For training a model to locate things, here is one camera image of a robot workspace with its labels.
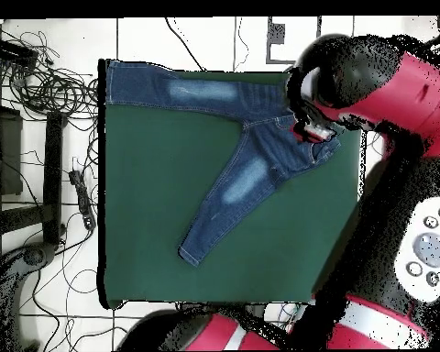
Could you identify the black flat box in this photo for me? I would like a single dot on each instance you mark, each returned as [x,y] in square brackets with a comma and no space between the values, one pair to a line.
[11,49]

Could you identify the black power strip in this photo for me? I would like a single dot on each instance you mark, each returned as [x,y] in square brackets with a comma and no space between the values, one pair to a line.
[82,198]

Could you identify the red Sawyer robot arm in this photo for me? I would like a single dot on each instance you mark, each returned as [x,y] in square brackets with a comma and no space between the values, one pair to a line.
[388,110]

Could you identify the blue denim jeans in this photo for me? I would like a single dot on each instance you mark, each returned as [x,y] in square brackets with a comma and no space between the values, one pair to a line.
[242,172]

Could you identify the grey wheeled stand leg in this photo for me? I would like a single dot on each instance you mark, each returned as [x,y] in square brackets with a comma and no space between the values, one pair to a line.
[33,256]

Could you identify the dark green table cloth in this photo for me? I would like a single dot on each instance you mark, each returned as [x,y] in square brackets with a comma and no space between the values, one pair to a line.
[150,220]

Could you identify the dark square case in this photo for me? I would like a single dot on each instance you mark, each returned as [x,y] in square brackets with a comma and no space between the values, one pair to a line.
[7,154]

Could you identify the grey square frame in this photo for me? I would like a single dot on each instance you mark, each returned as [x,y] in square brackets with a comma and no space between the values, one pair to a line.
[275,47]

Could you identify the black stand bar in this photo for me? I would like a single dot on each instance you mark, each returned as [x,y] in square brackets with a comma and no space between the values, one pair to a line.
[53,176]

